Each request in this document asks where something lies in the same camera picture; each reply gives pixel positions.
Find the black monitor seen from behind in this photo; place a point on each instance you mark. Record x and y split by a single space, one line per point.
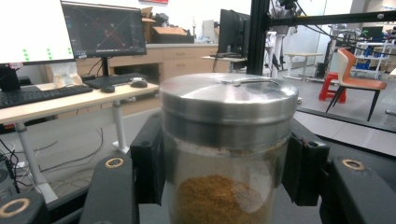
233 31

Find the black and grey computer mouse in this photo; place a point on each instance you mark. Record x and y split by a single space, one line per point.
138 82

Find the monitor with white screen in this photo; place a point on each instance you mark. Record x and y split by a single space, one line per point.
31 28

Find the light wooden desk, white legs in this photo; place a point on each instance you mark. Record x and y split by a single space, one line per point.
77 102

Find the open cardboard box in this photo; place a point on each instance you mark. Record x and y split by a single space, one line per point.
168 30

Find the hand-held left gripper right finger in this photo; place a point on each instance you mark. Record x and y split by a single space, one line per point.
306 168

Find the black keyboard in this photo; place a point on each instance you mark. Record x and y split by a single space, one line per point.
40 95
113 80

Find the monitor with dark screen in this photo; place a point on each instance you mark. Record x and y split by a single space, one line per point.
104 29

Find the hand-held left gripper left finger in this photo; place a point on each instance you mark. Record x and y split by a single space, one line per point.
148 161

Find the crumpled white bag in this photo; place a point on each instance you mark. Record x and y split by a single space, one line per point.
66 76

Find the red plastic stool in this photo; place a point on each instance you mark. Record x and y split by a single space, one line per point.
328 88

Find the orange and white chair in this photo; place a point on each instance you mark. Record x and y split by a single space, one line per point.
358 83

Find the white shelf with blue bins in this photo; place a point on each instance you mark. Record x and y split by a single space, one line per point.
373 59

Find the black metal frame post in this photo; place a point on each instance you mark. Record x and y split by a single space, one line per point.
257 37

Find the light wooden cabinet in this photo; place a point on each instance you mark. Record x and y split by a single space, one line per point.
180 62

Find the glass spice jar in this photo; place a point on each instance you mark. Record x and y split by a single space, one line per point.
227 109

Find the small white table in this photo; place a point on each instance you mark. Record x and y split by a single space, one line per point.
303 55

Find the black metal crossbeam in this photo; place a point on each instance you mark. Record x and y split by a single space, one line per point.
330 18

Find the black metal shelf rack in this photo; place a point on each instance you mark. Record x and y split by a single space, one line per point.
367 149

